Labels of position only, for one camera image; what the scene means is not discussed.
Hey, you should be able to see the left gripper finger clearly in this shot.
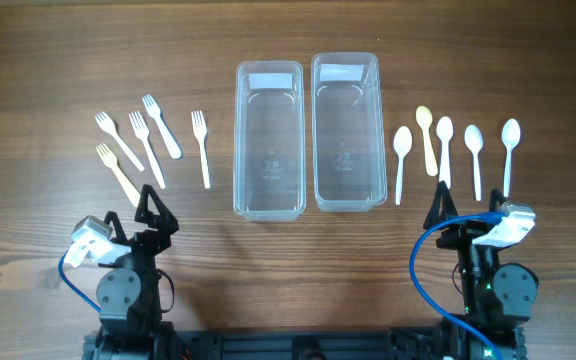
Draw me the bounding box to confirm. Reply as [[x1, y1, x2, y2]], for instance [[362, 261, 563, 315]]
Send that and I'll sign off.
[[104, 211, 129, 245], [134, 184, 179, 234]]

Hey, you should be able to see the yellow plastic fork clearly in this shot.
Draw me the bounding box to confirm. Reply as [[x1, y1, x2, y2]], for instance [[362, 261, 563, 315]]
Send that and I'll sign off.
[[96, 143, 140, 207]]

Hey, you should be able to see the white spoon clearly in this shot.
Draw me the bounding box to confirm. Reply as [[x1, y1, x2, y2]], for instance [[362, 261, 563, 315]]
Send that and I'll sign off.
[[436, 116, 454, 188], [501, 118, 521, 197], [464, 124, 484, 201]]

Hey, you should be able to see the white spoon container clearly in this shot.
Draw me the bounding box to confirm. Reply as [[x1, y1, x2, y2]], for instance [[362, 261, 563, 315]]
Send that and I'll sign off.
[[393, 126, 412, 205]]

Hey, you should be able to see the white fork slim handle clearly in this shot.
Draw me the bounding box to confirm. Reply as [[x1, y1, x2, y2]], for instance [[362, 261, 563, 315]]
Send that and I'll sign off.
[[129, 111, 166, 189]]

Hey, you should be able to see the yellow plastic spoon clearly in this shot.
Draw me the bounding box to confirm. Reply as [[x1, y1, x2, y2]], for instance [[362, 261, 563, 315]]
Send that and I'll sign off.
[[415, 105, 438, 176]]

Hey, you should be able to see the white fork wide handle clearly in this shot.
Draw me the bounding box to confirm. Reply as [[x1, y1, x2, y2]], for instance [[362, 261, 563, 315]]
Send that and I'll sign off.
[[142, 94, 183, 159]]

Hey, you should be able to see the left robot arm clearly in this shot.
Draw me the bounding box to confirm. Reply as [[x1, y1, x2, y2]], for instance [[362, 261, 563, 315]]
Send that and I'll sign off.
[[82, 185, 190, 360]]

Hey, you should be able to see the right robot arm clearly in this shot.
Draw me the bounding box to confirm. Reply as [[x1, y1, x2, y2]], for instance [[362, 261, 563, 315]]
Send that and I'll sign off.
[[414, 182, 539, 359]]

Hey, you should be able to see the right clear plastic container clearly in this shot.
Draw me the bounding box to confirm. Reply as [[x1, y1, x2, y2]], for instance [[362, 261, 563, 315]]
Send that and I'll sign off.
[[311, 52, 388, 212]]

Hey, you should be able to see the clear plastic container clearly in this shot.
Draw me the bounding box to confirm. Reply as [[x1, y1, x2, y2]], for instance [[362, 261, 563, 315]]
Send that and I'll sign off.
[[311, 52, 388, 212], [233, 61, 306, 222]]

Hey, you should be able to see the left clear plastic container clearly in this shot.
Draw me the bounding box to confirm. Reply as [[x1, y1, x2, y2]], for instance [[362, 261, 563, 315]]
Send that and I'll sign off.
[[233, 61, 306, 222]]

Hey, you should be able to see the right blue cable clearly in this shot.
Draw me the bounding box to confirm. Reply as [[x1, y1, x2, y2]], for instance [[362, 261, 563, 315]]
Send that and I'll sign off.
[[409, 211, 507, 360]]

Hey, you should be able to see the blue cable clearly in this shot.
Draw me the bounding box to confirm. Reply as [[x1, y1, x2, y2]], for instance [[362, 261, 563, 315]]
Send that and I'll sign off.
[[409, 211, 507, 360], [57, 252, 102, 314]]

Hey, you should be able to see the left blue cable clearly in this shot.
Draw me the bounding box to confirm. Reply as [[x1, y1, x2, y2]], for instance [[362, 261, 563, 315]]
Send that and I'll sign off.
[[57, 252, 102, 314]]

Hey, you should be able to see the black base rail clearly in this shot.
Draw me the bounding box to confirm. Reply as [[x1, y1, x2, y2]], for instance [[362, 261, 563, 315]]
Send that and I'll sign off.
[[82, 324, 527, 360]]

